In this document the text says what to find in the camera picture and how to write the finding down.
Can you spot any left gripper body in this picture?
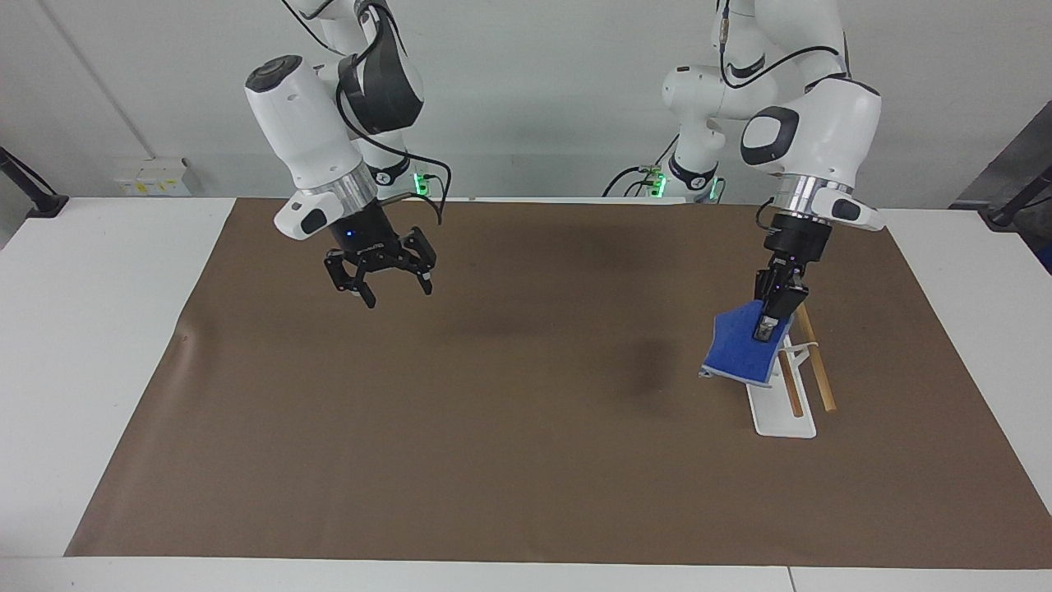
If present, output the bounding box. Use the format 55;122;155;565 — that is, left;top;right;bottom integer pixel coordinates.
764;211;833;277

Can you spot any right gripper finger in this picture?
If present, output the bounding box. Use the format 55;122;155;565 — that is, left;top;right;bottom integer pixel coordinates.
399;225;438;296
323;250;379;311

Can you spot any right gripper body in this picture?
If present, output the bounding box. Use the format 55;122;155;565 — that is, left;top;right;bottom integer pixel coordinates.
328;200;413;275

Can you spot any blue towel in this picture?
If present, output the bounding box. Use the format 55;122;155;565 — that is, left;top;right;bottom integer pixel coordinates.
698;299;795;390

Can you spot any white rack with wooden bars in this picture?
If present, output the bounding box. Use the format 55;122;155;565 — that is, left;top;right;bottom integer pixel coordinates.
745;306;838;440

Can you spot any black stand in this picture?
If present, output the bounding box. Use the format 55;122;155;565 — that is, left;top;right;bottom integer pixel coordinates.
0;146;70;220
981;164;1052;230

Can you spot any black cable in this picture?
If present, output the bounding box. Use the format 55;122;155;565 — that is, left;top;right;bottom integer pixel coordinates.
279;0;454;228
602;136;680;199
713;0;852;91

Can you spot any white wall socket box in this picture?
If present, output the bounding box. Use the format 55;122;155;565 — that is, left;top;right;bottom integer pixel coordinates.
113;157;192;197

